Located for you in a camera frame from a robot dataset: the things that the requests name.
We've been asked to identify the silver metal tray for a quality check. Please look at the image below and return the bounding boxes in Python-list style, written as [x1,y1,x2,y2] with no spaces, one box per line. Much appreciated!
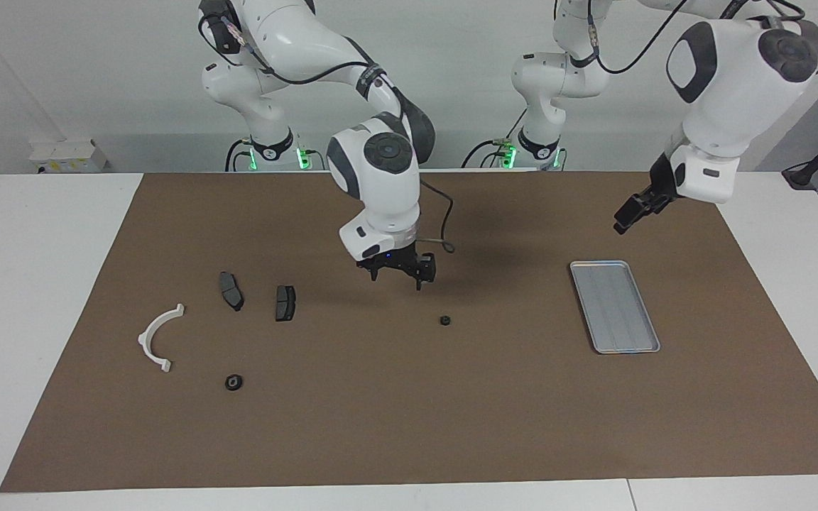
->
[569,260,662,355]

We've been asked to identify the brown table mat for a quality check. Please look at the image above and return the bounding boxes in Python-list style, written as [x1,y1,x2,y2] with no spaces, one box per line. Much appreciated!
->
[0,170,818,493]

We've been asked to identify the elongated dark brake pad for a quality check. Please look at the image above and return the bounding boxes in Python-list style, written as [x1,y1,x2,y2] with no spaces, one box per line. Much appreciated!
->
[219,272,244,312]

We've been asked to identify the white box with labels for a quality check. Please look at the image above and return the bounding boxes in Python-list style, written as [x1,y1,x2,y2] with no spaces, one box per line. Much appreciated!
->
[29,138,107,175]

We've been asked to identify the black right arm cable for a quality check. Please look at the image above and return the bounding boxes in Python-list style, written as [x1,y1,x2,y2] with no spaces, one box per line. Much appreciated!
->
[200,13,457,255]

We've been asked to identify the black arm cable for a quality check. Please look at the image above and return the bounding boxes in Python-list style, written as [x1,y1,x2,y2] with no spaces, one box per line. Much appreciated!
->
[583,0,807,76]
[200,13,457,255]

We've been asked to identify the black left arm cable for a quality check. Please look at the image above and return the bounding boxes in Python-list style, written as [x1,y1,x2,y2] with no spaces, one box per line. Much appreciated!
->
[583,0,807,76]

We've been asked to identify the black left base cable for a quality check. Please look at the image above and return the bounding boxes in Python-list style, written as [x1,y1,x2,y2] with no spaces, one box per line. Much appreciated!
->
[462,106,530,170]

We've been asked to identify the black base cable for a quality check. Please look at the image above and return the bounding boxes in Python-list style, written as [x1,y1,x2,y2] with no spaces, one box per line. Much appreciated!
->
[224,138,253,172]
[462,106,530,170]

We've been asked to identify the black right base cable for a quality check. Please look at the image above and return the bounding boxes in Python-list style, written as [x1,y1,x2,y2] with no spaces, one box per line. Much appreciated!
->
[224,138,253,172]

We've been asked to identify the white curved plastic bracket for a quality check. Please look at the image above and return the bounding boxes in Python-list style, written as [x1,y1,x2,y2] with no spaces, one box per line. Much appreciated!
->
[137,303,186,373]

